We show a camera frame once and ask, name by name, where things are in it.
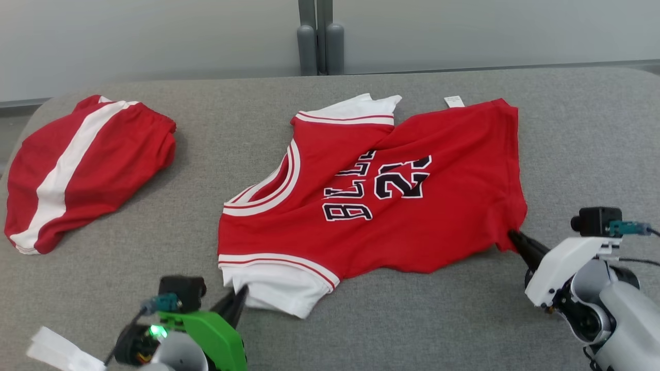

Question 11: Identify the grey wall base rail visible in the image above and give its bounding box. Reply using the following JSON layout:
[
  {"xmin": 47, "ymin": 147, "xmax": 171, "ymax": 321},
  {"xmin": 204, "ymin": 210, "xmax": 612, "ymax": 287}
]
[
  {"xmin": 0, "ymin": 97, "xmax": 52, "ymax": 109},
  {"xmin": 344, "ymin": 59, "xmax": 660, "ymax": 76}
]

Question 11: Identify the black cable teal connector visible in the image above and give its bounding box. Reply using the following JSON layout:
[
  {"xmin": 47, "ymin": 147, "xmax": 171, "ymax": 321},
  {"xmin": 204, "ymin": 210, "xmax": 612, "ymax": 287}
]
[
  {"xmin": 608, "ymin": 220, "xmax": 660, "ymax": 268},
  {"xmin": 103, "ymin": 293, "xmax": 180, "ymax": 366}
]

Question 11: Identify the red shorts white stripe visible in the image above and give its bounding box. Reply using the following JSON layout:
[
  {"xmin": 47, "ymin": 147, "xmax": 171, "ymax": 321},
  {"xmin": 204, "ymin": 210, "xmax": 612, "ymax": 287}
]
[{"xmin": 4, "ymin": 95, "xmax": 177, "ymax": 256}]

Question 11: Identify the red basketball jersey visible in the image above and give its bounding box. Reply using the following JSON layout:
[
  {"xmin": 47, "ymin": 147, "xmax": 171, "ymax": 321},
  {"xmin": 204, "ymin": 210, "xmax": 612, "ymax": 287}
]
[{"xmin": 217, "ymin": 93, "xmax": 529, "ymax": 320}]

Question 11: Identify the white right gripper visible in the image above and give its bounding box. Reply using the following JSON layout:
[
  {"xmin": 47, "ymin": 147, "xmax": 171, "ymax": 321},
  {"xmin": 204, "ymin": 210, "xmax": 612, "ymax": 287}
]
[{"xmin": 507, "ymin": 229, "xmax": 621, "ymax": 310}]

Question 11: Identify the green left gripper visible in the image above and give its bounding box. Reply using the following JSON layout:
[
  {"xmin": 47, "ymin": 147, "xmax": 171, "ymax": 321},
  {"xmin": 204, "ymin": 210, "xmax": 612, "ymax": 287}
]
[{"xmin": 156, "ymin": 285, "xmax": 250, "ymax": 371}]

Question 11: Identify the large white cable label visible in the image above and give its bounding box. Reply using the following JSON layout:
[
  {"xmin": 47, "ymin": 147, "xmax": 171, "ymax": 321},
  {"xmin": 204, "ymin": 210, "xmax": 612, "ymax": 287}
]
[{"xmin": 26, "ymin": 326, "xmax": 107, "ymax": 371}]

